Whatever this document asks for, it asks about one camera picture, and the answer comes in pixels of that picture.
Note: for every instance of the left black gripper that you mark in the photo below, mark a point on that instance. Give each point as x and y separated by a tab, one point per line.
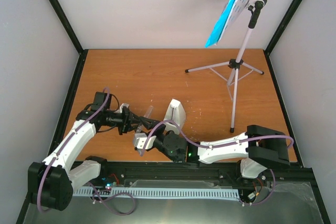
128	119

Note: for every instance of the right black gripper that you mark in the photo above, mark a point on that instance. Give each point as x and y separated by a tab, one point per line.
157	128

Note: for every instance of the clear metronome cover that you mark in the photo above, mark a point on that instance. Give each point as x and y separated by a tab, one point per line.
142	127

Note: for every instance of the white metronome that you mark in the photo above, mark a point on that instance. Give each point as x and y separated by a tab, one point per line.
175	113

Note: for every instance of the white music stand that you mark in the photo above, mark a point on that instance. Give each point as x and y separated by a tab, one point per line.
229	71

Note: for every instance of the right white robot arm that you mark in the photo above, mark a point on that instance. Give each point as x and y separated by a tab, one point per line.
258	148

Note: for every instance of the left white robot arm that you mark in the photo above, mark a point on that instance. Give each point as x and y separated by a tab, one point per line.
87	124

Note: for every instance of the blue sheet music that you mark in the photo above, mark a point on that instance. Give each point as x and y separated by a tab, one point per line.
219	26

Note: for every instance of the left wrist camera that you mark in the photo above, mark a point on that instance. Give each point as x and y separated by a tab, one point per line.
123	106

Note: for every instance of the light blue cable duct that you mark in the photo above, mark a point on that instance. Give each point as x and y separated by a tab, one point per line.
171	193

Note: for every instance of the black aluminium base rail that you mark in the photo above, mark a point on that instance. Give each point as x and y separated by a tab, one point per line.
168	172

